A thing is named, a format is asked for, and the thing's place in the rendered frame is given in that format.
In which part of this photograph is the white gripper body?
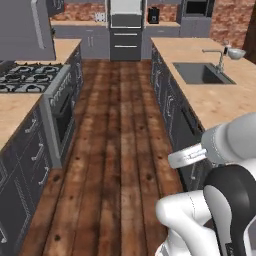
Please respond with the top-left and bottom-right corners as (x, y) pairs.
(167, 145), (208, 170)

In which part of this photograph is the dark island cabinet run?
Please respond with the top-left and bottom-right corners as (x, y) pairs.
(150, 42), (215, 193)

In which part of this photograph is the grey bowl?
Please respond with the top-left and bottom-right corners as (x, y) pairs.
(226, 47), (247, 61)

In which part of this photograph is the grey base cabinet run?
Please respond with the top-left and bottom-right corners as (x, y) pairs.
(51, 25), (111, 61)
(141, 25), (182, 60)

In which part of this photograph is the dark base cabinet run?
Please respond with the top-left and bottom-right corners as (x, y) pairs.
(67, 44), (85, 103)

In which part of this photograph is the dark base cabinet with drawers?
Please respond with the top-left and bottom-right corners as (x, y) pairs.
(0, 105), (55, 256)

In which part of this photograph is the grey fridge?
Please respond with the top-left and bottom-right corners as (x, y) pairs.
(0, 0), (57, 62)

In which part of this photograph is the dark dishwasher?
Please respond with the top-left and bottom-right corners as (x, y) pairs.
(171, 99), (205, 158)

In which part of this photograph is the grey sink basin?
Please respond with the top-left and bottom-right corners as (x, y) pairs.
(172, 61), (237, 86)

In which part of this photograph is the steel sink tap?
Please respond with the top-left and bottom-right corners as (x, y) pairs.
(201, 44), (232, 74)

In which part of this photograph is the grey oven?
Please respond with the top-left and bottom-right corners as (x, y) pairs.
(38, 63), (77, 170)

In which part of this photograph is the steel tall appliance with drawers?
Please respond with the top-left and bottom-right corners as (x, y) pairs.
(105, 0), (147, 62)

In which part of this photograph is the black coffee machine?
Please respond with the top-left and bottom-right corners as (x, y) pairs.
(147, 6), (161, 25)

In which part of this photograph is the black gas hob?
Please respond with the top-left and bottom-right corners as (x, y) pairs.
(0, 62), (65, 95)

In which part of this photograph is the steel drawer handle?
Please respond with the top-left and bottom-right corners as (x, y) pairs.
(37, 166), (51, 187)
(24, 118), (38, 135)
(30, 142), (45, 162)

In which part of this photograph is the steel oven door handle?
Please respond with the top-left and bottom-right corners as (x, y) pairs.
(49, 71), (73, 102)

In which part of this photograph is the white wall socket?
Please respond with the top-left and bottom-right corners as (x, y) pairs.
(94, 12), (107, 23)

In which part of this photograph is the grey fridge door handle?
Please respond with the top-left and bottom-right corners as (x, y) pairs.
(30, 0), (47, 51)

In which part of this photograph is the steel cabinet door handle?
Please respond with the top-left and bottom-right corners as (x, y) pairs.
(0, 225), (8, 245)

